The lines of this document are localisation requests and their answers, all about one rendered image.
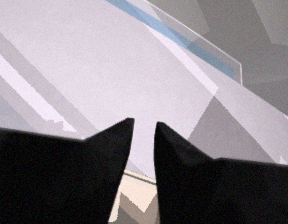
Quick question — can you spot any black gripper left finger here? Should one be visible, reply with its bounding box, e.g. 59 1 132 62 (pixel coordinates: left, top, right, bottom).
0 117 135 224

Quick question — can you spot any shallow beige square tray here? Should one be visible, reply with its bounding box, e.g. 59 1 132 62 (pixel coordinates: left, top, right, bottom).
108 169 160 224

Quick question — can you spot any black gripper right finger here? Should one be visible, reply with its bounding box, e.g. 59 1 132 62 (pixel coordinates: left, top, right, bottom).
153 121 288 224

